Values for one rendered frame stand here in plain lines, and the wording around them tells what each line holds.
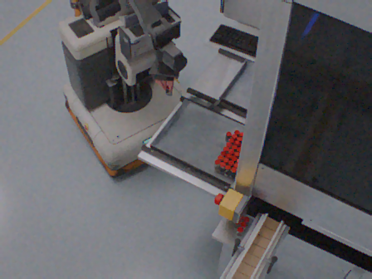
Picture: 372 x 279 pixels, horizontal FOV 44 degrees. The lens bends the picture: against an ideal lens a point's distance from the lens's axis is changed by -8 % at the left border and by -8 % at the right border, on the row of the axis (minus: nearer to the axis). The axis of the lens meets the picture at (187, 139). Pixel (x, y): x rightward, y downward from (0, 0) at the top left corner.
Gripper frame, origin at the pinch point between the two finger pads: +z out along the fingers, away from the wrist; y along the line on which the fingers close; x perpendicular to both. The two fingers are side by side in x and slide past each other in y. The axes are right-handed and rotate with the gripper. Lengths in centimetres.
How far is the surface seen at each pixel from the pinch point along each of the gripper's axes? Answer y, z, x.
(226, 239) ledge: 28, 31, -37
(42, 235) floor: -82, 106, -19
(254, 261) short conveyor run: 40, 28, -45
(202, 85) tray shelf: 3.0, 24.5, 28.8
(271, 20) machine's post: 39, -54, -29
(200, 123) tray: 7.3, 25.9, 9.1
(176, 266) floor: -6, 115, -14
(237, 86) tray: 17.3, 25.8, 32.5
